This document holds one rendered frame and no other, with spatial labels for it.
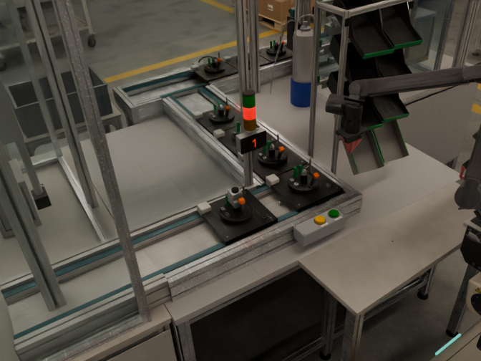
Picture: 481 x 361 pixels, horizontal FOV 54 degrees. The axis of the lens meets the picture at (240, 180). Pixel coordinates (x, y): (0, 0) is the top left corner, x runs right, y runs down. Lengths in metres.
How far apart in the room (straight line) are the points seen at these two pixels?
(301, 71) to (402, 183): 0.92
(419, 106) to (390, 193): 1.11
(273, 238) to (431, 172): 0.93
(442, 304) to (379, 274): 1.17
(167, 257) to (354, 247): 0.74
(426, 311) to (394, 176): 0.91
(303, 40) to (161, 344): 1.76
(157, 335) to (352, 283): 0.73
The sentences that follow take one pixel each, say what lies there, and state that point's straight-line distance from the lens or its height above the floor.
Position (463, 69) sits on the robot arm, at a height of 1.59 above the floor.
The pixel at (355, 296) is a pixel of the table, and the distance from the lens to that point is 1.78.
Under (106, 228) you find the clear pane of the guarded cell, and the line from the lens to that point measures 1.42.
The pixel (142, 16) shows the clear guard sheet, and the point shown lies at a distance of 1.58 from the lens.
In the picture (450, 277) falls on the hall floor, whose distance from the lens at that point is 3.16.
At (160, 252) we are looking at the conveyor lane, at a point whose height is 0.92.
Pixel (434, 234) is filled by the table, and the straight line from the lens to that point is 2.08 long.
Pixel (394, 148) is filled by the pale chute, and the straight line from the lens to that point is 2.25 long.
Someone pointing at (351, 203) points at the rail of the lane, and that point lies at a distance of 2.05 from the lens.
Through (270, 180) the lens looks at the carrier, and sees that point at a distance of 2.05.
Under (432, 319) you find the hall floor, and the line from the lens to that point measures 2.91.
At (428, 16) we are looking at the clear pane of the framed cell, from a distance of 3.17.
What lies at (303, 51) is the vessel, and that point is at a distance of 2.77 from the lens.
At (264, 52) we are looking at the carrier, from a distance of 3.42.
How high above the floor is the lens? 2.21
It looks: 36 degrees down
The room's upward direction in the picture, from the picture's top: 3 degrees counter-clockwise
